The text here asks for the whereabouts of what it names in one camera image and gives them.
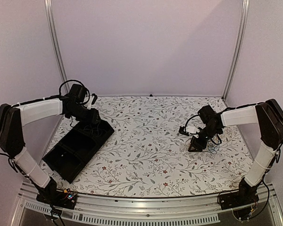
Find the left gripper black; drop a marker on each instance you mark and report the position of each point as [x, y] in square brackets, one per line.
[92, 118]

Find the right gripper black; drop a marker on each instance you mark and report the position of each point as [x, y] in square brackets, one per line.
[197, 145]

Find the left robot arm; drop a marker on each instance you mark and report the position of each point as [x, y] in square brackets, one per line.
[77, 103]

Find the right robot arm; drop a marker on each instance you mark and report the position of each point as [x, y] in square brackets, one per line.
[267, 115]

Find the floral table mat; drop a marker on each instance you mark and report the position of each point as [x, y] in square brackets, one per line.
[147, 157]

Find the black compartment tray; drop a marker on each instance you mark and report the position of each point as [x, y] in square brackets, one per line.
[74, 151]

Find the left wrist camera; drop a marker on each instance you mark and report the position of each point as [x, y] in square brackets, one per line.
[92, 99]

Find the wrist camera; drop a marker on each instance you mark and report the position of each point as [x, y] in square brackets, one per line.
[189, 131]
[92, 99]

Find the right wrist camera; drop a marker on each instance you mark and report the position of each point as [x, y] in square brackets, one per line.
[189, 131]

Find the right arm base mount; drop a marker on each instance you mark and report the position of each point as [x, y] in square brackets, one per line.
[236, 199]

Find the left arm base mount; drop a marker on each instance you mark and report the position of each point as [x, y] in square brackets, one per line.
[61, 198]

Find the left aluminium corner post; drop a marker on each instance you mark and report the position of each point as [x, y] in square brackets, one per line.
[54, 39]

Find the aluminium corner post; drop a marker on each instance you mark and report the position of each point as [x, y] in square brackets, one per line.
[237, 49]
[54, 39]

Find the right aluminium corner post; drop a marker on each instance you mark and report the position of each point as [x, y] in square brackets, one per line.
[237, 49]

